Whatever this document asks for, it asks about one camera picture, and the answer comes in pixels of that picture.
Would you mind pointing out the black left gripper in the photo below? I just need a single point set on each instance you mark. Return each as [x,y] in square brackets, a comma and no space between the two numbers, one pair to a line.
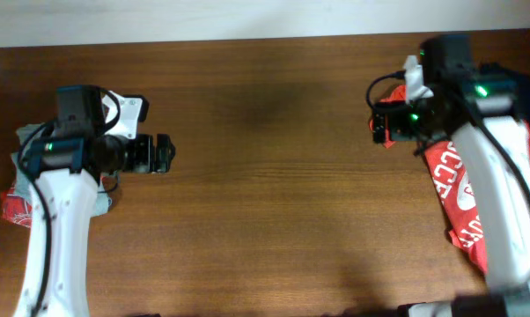
[145,161]

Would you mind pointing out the folded red printed t-shirt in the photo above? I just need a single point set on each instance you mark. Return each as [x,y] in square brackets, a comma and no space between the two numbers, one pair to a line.
[15,208]

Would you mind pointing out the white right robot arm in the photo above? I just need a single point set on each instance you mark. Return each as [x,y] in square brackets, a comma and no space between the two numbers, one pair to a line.
[479,115]

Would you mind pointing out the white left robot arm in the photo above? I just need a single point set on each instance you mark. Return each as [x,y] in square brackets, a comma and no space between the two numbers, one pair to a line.
[64,175]

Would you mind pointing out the light blue t-shirt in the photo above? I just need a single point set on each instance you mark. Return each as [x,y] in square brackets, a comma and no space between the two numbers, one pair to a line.
[21,188]

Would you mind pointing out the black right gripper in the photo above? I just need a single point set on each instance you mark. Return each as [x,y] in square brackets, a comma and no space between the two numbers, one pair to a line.
[397,129]

